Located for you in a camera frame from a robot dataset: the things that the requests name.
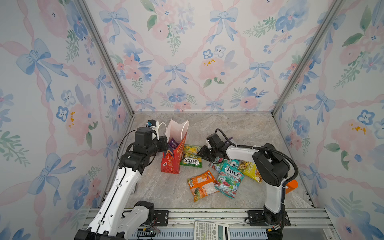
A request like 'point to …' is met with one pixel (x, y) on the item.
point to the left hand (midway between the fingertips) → (167, 136)
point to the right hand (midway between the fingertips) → (197, 154)
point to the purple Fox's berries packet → (173, 143)
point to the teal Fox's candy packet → (229, 180)
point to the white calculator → (211, 231)
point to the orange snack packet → (202, 185)
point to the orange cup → (291, 186)
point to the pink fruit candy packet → (219, 162)
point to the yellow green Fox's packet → (190, 157)
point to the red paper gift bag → (176, 134)
